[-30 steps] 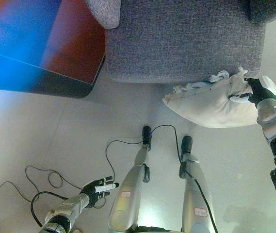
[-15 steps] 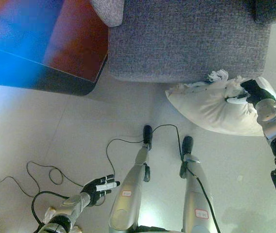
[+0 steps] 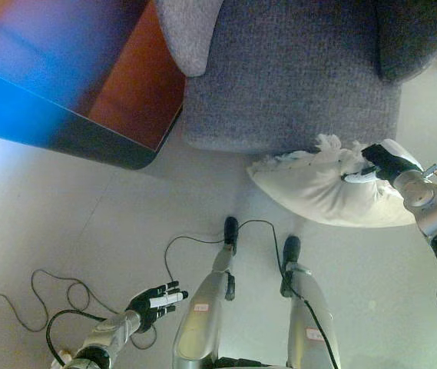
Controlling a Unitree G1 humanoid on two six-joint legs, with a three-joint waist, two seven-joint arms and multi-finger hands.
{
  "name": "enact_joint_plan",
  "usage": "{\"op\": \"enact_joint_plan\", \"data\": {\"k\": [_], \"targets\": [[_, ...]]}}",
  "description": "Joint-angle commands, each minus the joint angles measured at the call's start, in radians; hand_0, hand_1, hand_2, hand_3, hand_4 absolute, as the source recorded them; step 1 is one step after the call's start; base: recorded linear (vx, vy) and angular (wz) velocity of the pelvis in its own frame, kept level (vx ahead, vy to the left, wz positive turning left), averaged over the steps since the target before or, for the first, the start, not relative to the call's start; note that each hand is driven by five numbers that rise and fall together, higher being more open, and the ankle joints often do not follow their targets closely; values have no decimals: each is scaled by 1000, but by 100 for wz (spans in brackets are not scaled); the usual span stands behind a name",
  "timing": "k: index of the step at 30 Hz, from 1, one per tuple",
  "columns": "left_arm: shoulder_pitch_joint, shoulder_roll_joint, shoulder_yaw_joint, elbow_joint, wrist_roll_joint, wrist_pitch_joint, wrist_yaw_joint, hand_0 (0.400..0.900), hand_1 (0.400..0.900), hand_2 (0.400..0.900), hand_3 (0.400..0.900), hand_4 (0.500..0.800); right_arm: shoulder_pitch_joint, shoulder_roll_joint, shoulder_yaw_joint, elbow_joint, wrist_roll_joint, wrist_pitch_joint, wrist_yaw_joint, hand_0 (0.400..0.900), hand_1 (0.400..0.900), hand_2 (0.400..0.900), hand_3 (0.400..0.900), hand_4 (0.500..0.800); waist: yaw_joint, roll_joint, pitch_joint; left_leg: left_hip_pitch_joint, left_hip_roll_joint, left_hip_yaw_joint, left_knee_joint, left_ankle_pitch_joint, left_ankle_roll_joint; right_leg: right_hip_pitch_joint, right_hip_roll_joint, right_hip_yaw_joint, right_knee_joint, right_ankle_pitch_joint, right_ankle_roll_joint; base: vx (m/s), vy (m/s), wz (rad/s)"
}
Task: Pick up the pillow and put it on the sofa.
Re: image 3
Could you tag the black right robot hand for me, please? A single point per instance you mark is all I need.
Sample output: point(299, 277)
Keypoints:
point(389, 161)

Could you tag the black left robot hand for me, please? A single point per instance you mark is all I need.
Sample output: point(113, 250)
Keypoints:
point(153, 303)

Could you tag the white fringed pillow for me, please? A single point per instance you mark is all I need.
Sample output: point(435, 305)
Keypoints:
point(318, 188)

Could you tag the silver left robot leg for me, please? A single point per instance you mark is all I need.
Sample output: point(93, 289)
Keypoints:
point(202, 315)

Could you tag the silver robot leg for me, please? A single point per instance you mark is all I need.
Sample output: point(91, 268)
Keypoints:
point(202, 315)
point(310, 319)

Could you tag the grey fabric armchair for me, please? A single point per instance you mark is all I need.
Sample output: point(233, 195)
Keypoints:
point(291, 77)

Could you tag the black right robot foot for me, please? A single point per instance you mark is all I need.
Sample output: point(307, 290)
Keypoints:
point(291, 248)

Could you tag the silver right robot leg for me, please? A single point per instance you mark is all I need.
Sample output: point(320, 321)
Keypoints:
point(310, 319)

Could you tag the brown wooden dark-edged cabinet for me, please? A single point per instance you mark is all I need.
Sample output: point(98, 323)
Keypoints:
point(87, 77)

